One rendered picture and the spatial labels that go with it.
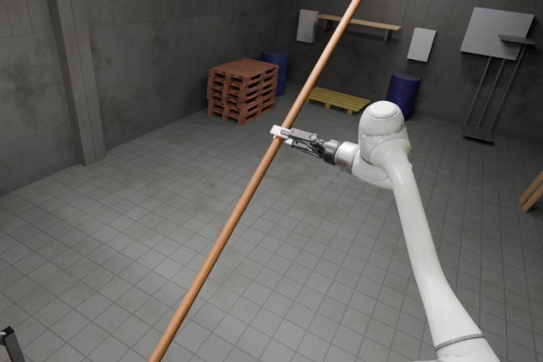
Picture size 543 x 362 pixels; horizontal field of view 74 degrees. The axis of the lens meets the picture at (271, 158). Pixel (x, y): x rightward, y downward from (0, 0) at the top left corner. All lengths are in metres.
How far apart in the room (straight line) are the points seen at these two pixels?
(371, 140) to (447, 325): 0.42
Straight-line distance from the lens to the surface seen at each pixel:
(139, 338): 3.04
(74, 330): 3.20
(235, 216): 1.11
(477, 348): 0.87
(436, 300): 0.90
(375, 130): 0.89
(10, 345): 2.09
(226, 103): 6.22
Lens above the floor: 2.45
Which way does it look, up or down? 28 degrees down
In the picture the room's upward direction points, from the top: 6 degrees clockwise
